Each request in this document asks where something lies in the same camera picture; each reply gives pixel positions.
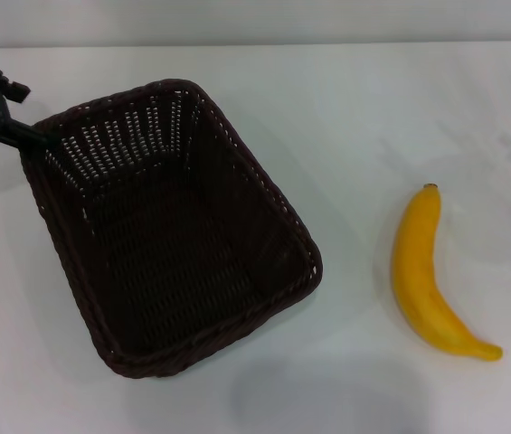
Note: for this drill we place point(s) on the dark brown woven basket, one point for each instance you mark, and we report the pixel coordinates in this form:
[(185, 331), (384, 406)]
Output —
[(182, 253)]

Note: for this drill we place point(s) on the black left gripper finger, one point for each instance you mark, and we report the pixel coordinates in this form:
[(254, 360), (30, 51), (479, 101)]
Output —
[(16, 91), (22, 132)]

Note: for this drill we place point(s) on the yellow banana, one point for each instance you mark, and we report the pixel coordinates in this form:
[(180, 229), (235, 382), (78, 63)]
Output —
[(418, 271)]

